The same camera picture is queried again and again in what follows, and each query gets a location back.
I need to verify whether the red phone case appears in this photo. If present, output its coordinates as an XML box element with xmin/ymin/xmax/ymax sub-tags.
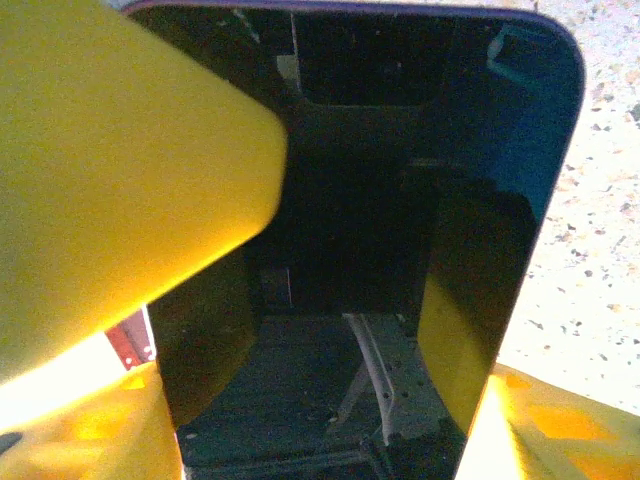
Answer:
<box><xmin>104</xmin><ymin>305</ymin><xmax>157</xmax><ymax>372</ymax></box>

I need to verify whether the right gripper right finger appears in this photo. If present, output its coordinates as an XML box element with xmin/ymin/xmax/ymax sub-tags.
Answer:
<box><xmin>455</xmin><ymin>362</ymin><xmax>640</xmax><ymax>480</ymax></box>

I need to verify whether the black smartphone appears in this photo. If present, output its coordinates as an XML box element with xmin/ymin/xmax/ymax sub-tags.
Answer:
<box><xmin>122</xmin><ymin>0</ymin><xmax>586</xmax><ymax>480</ymax></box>

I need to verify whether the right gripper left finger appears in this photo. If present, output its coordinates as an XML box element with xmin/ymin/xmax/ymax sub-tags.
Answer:
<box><xmin>0</xmin><ymin>359</ymin><xmax>184</xmax><ymax>480</ymax></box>

